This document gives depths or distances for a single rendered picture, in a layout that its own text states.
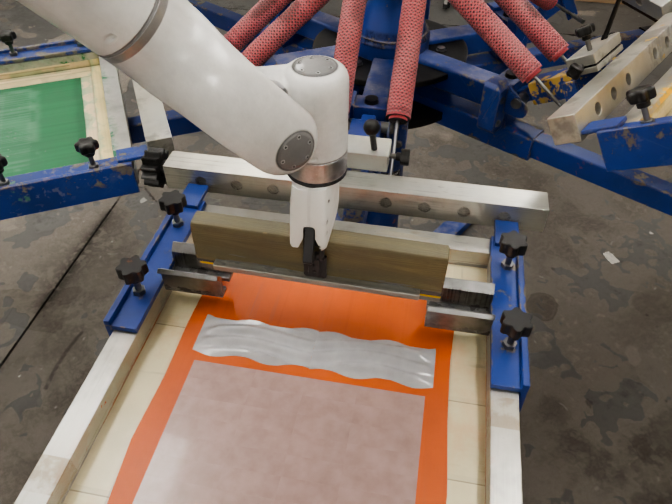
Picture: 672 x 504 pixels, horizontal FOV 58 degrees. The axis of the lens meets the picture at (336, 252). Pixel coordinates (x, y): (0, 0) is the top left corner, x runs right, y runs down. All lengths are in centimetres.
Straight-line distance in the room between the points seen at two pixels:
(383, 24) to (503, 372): 92
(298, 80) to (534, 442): 156
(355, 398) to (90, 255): 188
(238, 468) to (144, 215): 200
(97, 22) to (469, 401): 65
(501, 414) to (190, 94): 56
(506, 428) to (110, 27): 64
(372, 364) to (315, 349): 9
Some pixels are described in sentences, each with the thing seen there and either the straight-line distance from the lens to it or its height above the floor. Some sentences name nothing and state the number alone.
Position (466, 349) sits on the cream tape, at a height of 95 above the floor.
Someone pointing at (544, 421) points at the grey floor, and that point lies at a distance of 206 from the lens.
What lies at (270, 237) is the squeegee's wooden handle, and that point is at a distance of 82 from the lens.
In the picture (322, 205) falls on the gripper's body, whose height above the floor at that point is 122.
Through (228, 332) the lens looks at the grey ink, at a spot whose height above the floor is 96.
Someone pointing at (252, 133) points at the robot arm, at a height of 138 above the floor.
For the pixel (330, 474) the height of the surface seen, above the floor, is 96.
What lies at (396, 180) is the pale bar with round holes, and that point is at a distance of 107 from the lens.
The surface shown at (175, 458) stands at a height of 96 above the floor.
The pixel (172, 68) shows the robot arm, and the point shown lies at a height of 144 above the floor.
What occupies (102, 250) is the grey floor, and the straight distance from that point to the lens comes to 261.
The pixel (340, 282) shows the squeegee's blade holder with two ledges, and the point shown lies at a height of 107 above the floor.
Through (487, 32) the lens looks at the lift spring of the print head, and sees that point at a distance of 134.
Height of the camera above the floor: 169
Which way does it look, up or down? 44 degrees down
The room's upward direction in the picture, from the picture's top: straight up
